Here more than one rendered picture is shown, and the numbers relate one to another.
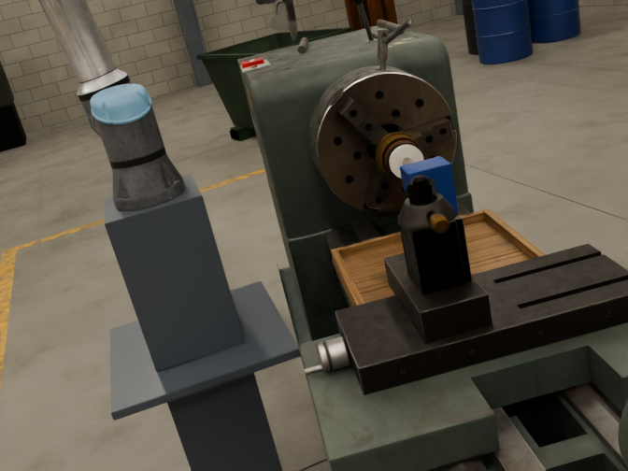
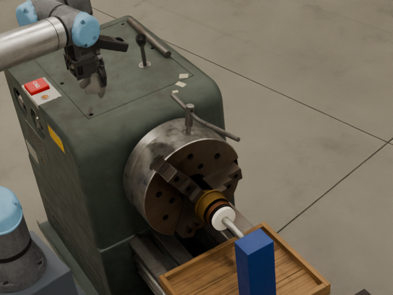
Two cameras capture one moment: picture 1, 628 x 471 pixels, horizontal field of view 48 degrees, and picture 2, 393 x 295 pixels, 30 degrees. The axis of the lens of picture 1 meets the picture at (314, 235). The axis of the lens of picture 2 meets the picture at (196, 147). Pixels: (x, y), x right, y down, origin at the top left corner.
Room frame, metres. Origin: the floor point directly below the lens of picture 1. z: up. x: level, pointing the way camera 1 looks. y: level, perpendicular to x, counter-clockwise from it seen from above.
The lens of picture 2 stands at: (0.07, 0.39, 2.41)
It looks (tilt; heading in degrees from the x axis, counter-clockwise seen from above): 38 degrees down; 336
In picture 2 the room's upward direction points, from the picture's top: 7 degrees counter-clockwise
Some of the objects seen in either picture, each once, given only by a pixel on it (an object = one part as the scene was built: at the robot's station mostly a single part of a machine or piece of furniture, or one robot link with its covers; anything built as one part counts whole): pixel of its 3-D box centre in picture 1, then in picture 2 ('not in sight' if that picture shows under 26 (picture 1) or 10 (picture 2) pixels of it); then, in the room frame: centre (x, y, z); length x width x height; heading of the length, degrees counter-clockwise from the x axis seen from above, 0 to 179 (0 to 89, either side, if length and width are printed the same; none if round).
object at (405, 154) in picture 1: (414, 168); (235, 230); (1.28, -0.22, 1.08); 0.13 x 0.07 x 0.07; 4
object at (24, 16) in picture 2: not in sight; (45, 13); (1.66, 0.04, 1.63); 0.11 x 0.11 x 0.08; 19
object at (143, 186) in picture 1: (143, 175); (11, 255); (1.45, 0.32, 1.15); 0.15 x 0.15 x 0.10
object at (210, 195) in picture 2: (399, 155); (212, 207); (1.39, -0.21, 1.08); 0.09 x 0.09 x 0.09; 4
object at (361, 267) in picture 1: (432, 263); (242, 284); (1.27, -0.22, 0.89); 0.36 x 0.30 x 0.04; 94
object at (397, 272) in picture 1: (434, 288); not in sight; (0.95, -0.16, 1.00); 0.20 x 0.10 x 0.05; 4
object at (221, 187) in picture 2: (430, 134); (225, 178); (1.47, -0.29, 1.09); 0.12 x 0.11 x 0.05; 94
